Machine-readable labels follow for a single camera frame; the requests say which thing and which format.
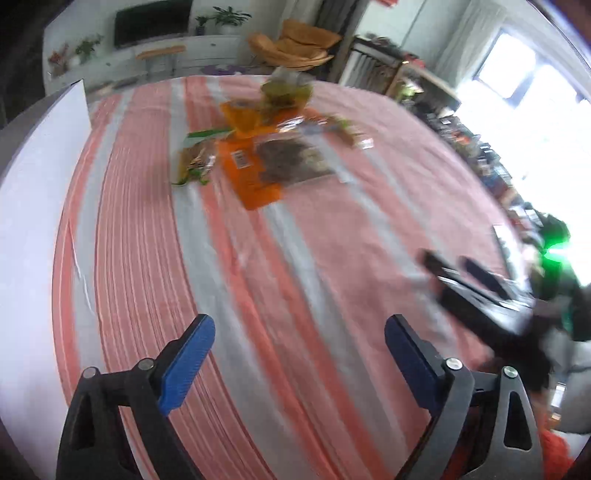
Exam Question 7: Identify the small snack stick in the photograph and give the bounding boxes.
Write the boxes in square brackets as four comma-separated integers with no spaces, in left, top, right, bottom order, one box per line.
[327,115,374,150]

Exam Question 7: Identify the small wooden stool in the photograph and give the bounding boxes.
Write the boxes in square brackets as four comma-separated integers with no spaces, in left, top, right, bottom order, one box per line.
[135,45,186,79]

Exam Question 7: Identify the white curtain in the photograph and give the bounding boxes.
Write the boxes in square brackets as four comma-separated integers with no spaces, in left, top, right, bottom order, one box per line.
[435,1,507,89]

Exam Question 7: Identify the wooden railing shelf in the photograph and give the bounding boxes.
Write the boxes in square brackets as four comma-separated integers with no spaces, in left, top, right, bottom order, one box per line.
[339,36,459,102]

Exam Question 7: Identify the orange lounge chair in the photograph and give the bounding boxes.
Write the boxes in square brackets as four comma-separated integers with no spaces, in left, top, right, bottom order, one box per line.
[247,19,342,72]

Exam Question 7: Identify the flower plant white vase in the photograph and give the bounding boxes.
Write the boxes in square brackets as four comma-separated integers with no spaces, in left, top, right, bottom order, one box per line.
[75,34,103,64]

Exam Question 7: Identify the orange bag dark snacks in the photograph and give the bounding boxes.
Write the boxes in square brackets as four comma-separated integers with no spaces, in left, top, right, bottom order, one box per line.
[217,133,335,211]

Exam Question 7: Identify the red flower arrangement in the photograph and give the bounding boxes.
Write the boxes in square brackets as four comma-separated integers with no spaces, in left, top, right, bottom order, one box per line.
[48,43,69,78]

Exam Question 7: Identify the dark cluttered side table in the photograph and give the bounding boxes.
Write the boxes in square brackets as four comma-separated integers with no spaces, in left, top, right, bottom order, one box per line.
[402,90,547,232]

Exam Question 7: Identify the clear bag round balls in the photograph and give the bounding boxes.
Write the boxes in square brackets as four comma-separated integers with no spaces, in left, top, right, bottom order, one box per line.
[260,67,315,109]

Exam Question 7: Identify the purple floor mat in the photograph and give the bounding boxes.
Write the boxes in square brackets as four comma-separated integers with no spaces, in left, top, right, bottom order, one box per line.
[200,64,249,76]

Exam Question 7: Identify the white tv cabinet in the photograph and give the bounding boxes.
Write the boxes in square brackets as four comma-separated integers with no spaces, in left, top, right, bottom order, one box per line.
[44,35,240,95]

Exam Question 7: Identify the striped orange white tablecloth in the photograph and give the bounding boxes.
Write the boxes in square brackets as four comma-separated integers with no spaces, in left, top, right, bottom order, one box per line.
[52,76,508,479]

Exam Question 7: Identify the small dark potted plant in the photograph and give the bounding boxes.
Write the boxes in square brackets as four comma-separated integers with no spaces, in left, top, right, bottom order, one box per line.
[194,15,211,36]

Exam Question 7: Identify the orange snack bag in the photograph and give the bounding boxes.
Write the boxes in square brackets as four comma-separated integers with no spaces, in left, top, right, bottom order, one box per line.
[219,99,304,139]

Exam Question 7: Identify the black flat television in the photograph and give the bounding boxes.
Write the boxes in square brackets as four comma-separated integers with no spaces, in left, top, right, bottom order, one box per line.
[113,1,192,49]

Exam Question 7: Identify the green potted plant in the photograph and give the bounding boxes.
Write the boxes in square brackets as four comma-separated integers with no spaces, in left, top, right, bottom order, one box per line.
[212,6,252,35]

